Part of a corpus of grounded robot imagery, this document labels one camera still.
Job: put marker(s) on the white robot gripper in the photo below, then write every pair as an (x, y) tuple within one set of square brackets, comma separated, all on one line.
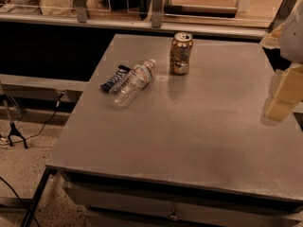
[(294, 38)]

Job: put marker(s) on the orange soda can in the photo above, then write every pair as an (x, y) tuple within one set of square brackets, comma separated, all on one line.
[(180, 51)]

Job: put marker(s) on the brown pegboard tray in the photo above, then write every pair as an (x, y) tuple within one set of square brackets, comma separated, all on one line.
[(210, 8)]

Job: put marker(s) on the clear plastic water bottle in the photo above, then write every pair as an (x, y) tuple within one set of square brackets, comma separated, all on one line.
[(127, 88)]

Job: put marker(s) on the dark blue snack wrapper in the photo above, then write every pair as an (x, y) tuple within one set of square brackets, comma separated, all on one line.
[(122, 70)]

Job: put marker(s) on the grey table drawer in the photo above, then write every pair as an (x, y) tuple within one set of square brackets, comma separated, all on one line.
[(113, 207)]

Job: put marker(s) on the black table leg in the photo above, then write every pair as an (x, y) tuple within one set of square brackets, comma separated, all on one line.
[(29, 216)]

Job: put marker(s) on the black tripod stand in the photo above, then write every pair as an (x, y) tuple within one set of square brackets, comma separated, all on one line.
[(13, 130)]

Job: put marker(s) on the grey metal counter rail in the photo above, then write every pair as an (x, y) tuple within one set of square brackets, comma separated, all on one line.
[(146, 26)]

